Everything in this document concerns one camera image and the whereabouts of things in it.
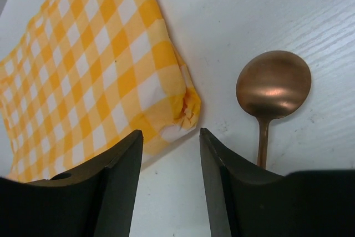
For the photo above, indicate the copper coloured spoon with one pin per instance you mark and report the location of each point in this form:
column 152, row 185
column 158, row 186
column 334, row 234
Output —
column 272, row 86

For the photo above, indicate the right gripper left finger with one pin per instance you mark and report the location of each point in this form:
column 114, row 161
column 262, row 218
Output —
column 96, row 198

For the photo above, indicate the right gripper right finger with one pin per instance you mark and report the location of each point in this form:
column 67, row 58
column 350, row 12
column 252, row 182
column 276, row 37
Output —
column 246, row 200

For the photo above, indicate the yellow white checkered napkin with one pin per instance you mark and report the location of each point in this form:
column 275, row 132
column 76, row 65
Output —
column 84, row 75

